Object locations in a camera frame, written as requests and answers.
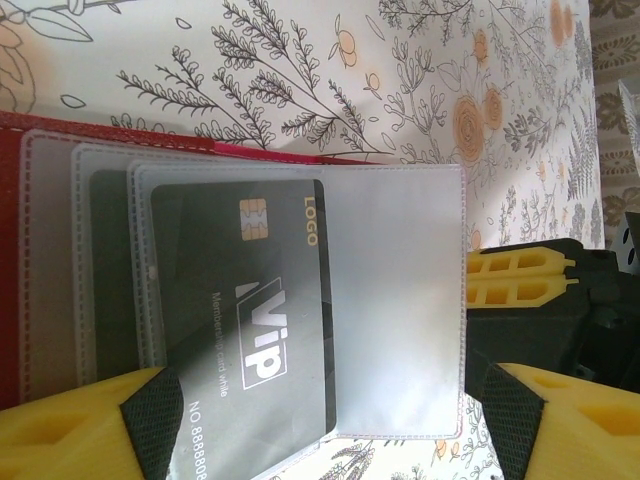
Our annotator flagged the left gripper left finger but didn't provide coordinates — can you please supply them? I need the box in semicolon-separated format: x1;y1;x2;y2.
0;364;195;480

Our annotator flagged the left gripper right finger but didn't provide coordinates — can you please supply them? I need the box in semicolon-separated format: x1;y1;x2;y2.
481;362;640;480

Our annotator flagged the red card holder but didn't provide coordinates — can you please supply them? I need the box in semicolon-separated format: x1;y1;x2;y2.
0;110;469;444

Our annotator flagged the black VIP credit card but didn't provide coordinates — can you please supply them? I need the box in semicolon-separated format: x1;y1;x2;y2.
149;178;342;480

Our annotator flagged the clear plastic box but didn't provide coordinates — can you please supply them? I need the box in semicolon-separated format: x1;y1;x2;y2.
617;77;640;136

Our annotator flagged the floral table cover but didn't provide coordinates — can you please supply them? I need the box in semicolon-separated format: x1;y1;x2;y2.
0;0;604;480

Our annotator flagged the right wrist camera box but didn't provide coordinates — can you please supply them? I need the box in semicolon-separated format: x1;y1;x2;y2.
619;212;640;275

